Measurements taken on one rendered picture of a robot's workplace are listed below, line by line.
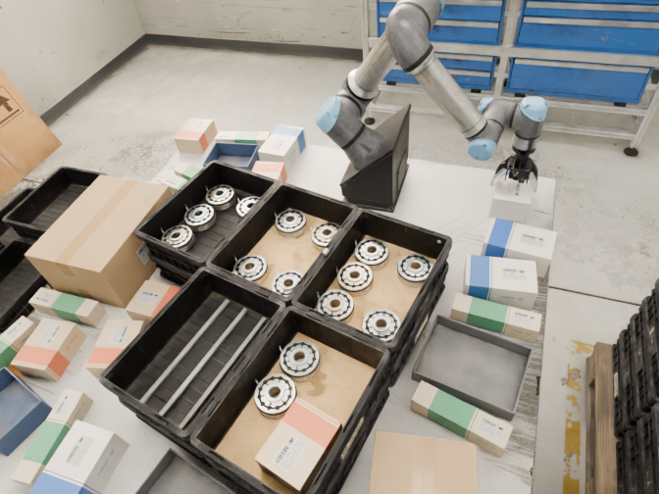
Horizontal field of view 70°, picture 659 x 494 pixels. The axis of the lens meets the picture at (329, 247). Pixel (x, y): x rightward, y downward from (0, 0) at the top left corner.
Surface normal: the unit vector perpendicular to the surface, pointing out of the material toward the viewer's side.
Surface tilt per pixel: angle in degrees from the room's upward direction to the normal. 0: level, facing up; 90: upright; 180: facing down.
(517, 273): 0
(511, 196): 0
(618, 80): 90
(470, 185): 0
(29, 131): 73
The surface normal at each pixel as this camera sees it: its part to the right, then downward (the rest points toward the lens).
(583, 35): -0.34, 0.72
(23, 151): 0.85, -0.01
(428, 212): -0.10, -0.66
